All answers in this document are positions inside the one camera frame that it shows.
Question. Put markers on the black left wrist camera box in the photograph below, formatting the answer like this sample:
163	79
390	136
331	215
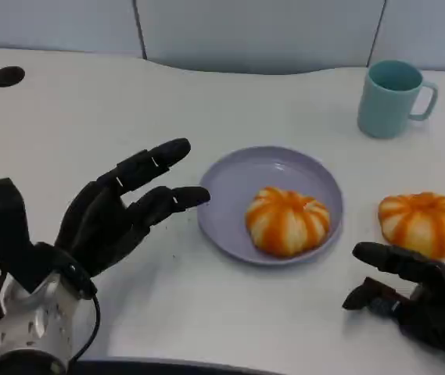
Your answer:
3	218

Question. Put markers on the lilac plate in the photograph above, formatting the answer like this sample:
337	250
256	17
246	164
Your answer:
230	183

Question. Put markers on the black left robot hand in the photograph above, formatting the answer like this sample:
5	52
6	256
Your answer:
97	226

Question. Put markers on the black table grommet hole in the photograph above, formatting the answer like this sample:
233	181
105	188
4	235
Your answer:
8	76

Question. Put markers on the orange white toy bread roll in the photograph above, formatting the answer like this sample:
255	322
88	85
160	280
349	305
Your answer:
421	224
286	222

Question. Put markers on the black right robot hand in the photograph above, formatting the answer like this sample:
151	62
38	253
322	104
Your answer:
437	301

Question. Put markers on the pale green mug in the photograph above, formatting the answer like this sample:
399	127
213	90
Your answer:
386	105

